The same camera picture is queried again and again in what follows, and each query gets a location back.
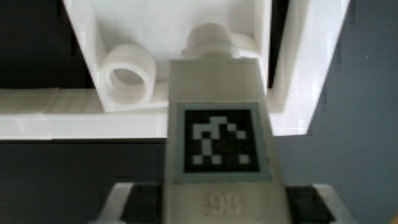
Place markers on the white chair seat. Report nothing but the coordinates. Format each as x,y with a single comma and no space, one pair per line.
131,33

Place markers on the white chair leg with tag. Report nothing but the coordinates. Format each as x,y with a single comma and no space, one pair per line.
222,183

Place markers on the white U-shaped frame wall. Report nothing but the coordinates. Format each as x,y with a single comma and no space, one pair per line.
56,113

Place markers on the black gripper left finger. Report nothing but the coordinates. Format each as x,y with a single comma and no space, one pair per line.
131,205

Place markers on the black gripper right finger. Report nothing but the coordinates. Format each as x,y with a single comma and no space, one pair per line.
316,206

